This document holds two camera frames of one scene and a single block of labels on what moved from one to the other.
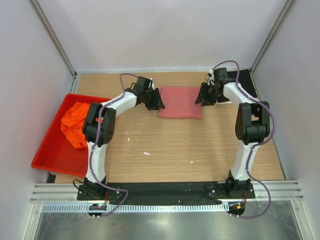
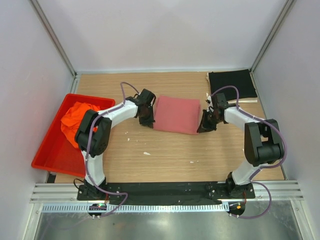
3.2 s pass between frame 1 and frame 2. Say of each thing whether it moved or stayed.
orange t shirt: stayed
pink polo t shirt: moved
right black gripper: moved
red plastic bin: stayed
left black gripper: moved
